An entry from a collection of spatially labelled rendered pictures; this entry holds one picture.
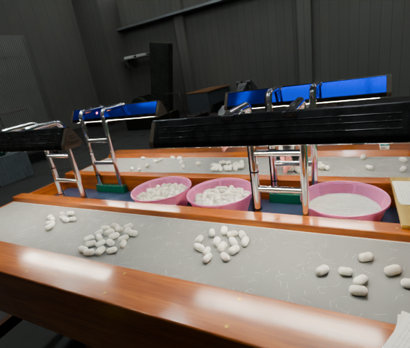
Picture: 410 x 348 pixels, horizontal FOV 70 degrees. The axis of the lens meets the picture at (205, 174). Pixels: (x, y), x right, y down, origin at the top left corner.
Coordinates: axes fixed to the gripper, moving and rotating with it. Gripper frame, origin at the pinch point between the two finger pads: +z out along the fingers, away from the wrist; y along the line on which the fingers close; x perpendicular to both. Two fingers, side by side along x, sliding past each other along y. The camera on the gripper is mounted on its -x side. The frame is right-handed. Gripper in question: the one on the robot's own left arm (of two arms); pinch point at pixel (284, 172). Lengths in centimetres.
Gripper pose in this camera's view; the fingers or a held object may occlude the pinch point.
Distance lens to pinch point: 131.4
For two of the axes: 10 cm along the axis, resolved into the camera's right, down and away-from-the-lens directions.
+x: 3.9, 4.7, 7.9
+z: -2.3, 8.8, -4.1
